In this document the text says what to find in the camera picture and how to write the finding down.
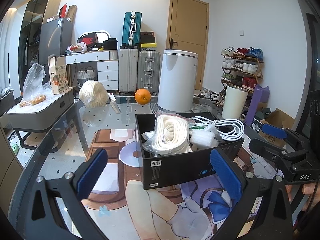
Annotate silver suitcase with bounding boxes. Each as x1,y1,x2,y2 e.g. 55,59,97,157
137,51,161,96

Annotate wooden door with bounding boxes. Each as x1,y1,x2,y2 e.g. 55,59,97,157
166,0,209,90

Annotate white power cable bundle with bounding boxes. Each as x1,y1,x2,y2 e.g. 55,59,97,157
188,115,245,142

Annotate green white sachet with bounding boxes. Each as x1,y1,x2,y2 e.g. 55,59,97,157
189,125,205,131

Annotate white drawer desk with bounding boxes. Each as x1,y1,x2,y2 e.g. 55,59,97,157
66,50,119,91

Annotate wooden shoe rack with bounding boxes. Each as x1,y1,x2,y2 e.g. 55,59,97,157
218,46,264,108

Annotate white suitcase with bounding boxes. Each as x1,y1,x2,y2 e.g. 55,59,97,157
118,49,138,93

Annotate large white appliance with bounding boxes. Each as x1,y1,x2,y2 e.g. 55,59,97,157
157,49,198,113

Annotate black storage box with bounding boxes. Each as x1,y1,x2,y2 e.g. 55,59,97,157
134,112,245,190

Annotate dark glass cabinet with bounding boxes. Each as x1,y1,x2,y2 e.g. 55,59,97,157
17,0,61,88

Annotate orange fruit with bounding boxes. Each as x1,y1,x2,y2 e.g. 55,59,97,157
135,88,151,105

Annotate purple paper bag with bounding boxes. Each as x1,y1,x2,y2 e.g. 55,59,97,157
245,84,270,126

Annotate teal suitcase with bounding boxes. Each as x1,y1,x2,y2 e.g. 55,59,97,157
120,11,142,49

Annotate stacked black yellow boxes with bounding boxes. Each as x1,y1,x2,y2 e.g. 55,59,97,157
140,31,157,51

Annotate white tumbler cup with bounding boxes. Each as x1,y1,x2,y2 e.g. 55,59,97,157
222,85,248,119

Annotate white foam wrap piece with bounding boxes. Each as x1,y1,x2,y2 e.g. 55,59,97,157
190,129,219,149

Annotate grey side table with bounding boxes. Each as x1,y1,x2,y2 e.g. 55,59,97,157
8,88,74,150

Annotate grey refrigerator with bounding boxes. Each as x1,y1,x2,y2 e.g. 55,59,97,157
39,18,73,65

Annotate fruit cardboard box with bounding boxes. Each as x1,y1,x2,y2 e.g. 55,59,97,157
48,55,69,95

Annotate cream rope coil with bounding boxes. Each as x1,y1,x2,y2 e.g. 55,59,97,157
141,112,194,157

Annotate open cardboard box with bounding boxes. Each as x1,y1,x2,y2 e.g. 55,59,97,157
251,108,295,147

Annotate woven basket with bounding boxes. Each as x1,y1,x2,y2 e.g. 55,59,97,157
76,66,97,89

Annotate clear bag of fruit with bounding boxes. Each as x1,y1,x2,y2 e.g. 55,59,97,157
20,63,53,107

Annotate person's right hand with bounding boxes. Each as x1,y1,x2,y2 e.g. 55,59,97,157
286,183,320,211

